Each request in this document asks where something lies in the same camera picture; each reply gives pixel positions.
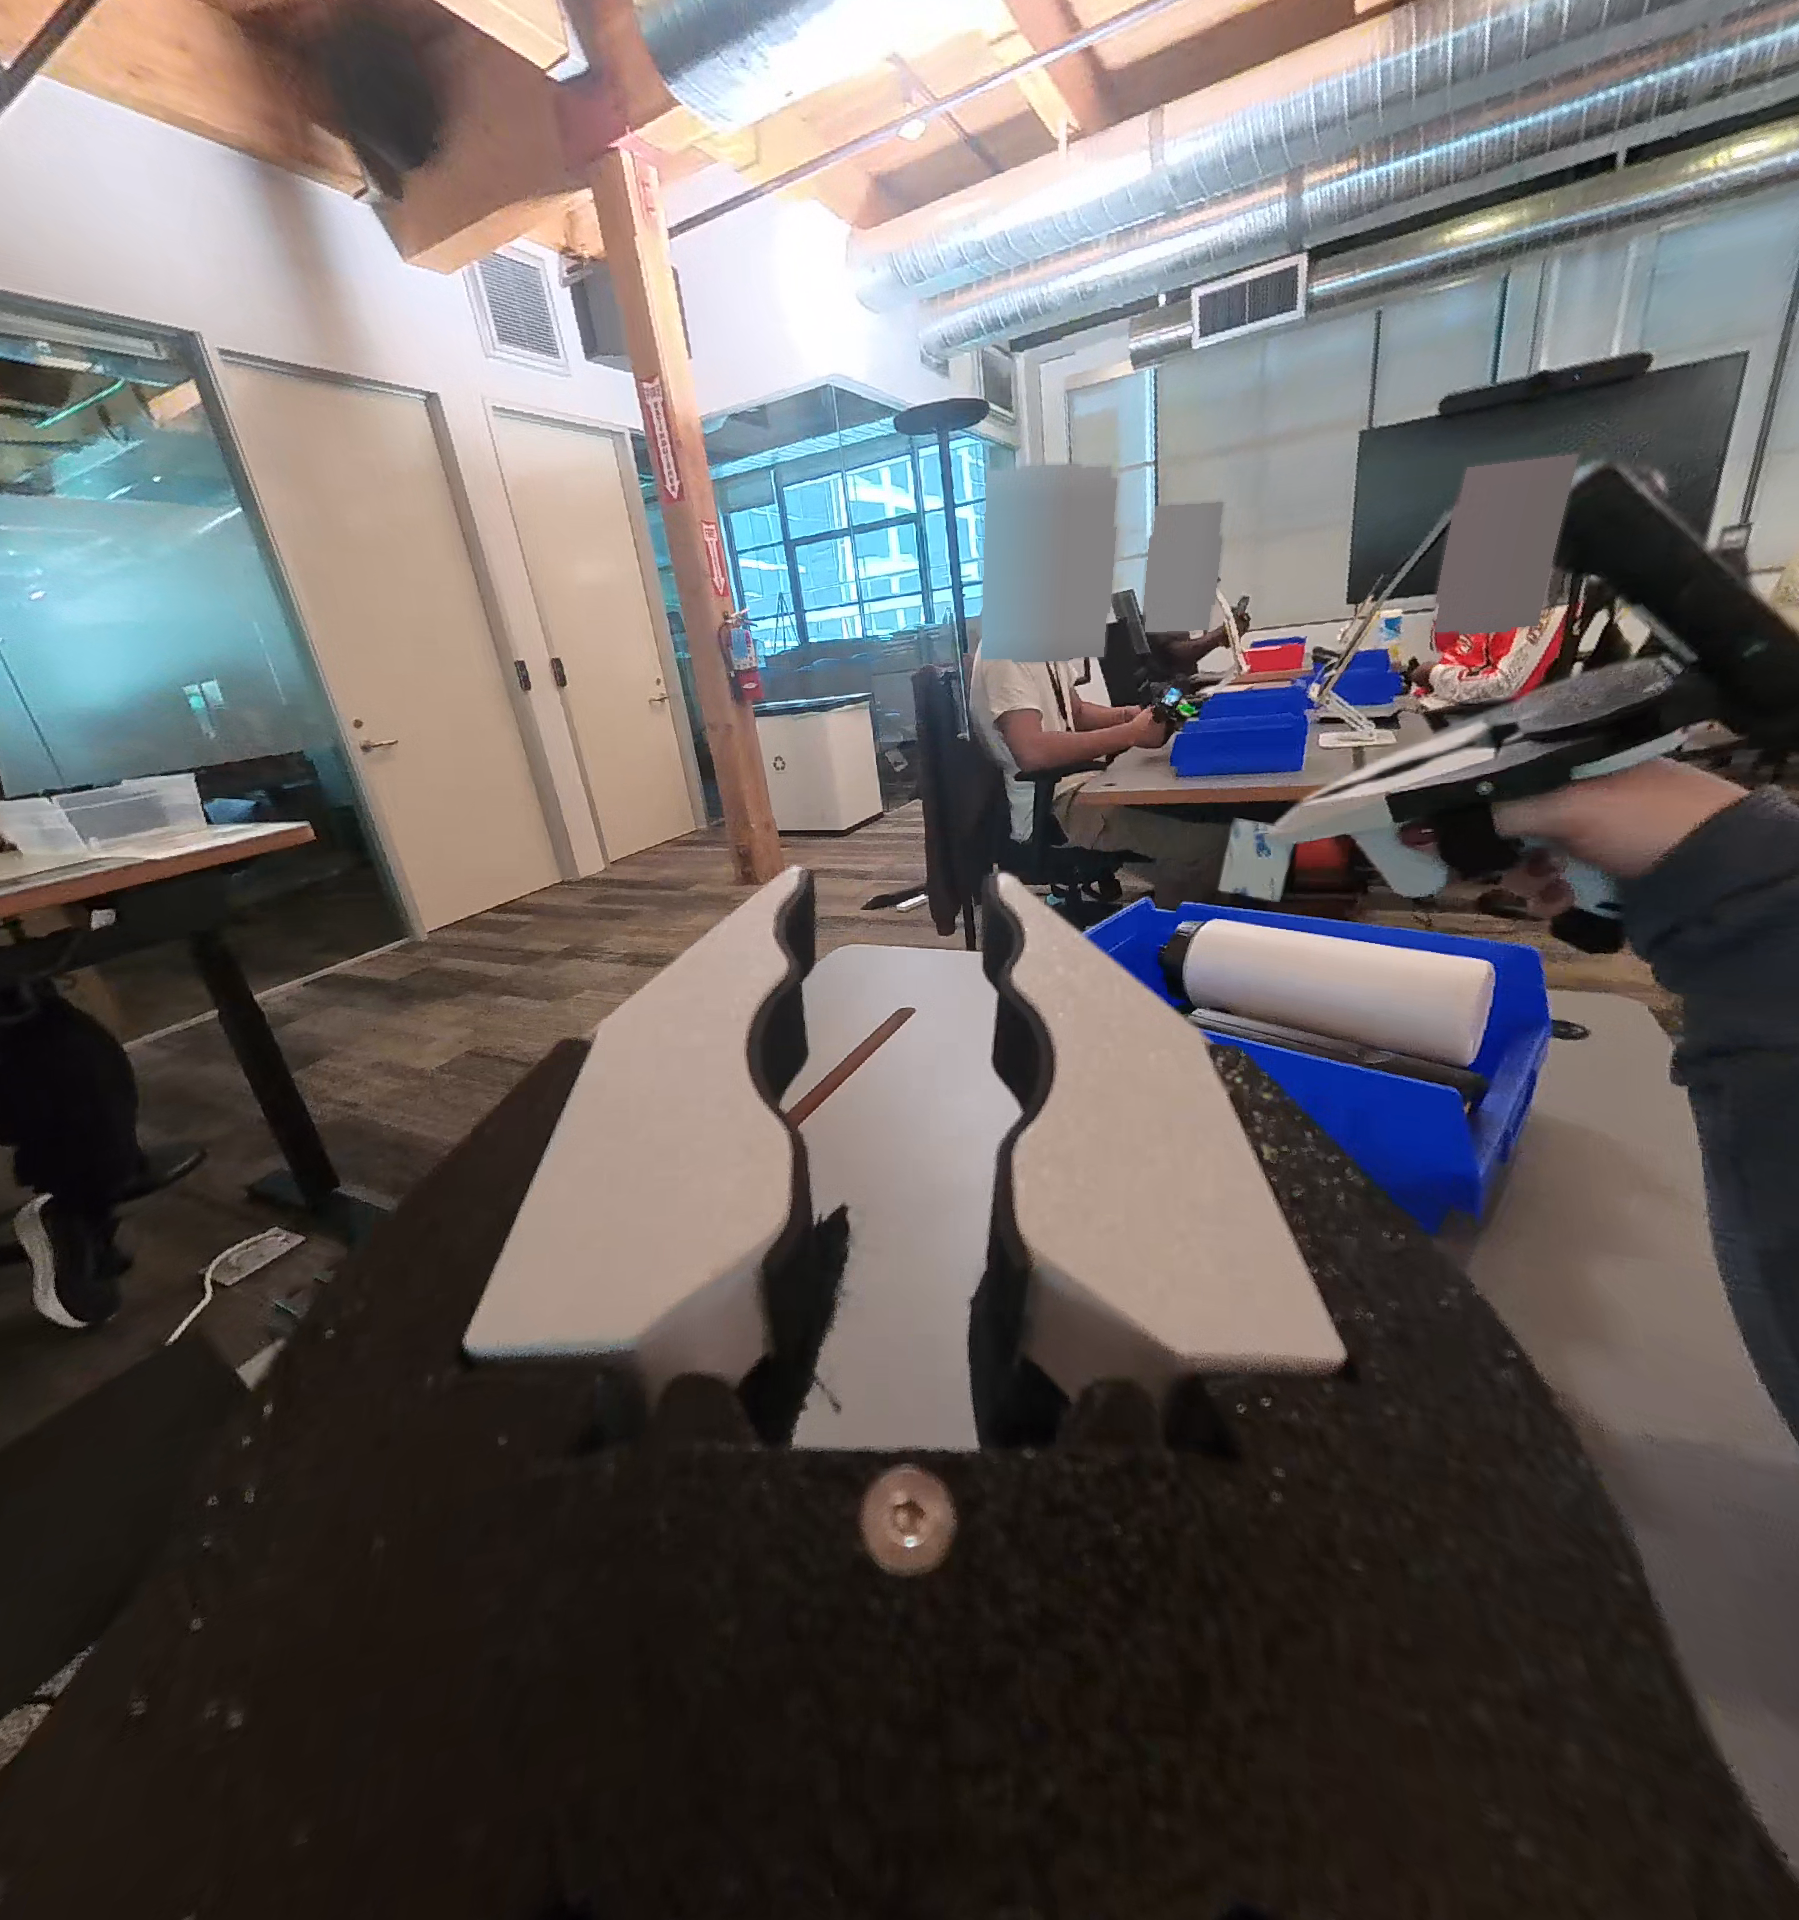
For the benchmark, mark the blue plastic bin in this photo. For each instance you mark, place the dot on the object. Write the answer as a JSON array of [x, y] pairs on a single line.
[[1379, 1138]]

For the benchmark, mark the red fire extinguisher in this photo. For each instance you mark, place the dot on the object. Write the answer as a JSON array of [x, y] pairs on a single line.
[[744, 658]]

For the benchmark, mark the black video bar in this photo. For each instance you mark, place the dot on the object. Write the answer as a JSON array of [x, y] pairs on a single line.
[[1543, 382]]

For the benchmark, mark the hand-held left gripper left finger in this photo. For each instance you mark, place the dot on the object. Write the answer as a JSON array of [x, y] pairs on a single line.
[[658, 1185]]

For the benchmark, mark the silver spiral air duct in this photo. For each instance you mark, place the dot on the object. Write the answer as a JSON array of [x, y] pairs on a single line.
[[748, 53], [1590, 89], [1590, 201]]

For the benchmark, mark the clear plastic boxes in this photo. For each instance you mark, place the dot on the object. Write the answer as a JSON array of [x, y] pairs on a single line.
[[105, 810]]

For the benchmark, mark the white duct vent grille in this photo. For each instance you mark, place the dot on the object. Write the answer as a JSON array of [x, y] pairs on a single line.
[[1248, 300]]

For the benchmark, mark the thin brown stick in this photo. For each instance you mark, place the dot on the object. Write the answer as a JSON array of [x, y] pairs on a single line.
[[855, 1061]]

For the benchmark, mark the black office chair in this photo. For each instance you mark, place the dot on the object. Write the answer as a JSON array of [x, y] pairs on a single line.
[[948, 810]]

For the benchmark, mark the wooden post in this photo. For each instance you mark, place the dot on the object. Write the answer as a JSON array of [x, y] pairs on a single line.
[[734, 779]]

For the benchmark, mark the white bottle with black cap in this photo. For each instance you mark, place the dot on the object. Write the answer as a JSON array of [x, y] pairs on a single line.
[[1348, 982]]

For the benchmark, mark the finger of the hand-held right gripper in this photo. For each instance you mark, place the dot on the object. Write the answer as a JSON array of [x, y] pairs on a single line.
[[1455, 742], [1379, 797]]

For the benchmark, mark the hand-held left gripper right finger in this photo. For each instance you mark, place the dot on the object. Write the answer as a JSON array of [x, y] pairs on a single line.
[[1153, 1200]]

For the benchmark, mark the wooden desk with black legs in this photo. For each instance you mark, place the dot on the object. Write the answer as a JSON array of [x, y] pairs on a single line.
[[165, 858]]

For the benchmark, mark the white cabinet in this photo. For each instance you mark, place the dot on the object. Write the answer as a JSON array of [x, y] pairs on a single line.
[[816, 764]]

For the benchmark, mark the wall television screen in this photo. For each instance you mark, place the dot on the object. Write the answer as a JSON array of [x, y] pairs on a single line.
[[1664, 434]]

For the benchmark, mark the white wall vent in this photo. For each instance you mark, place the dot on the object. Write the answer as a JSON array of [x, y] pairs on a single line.
[[518, 308]]

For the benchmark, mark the grey office desk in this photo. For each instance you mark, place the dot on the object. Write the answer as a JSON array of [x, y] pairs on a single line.
[[1139, 774]]

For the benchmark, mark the person's right forearm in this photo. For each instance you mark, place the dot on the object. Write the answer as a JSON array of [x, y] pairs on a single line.
[[1769, 1049]]

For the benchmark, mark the person's right hand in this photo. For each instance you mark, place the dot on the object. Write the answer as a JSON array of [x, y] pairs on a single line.
[[1590, 816]]

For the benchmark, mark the white door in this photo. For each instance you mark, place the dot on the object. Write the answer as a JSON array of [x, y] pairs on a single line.
[[388, 645], [598, 630]]

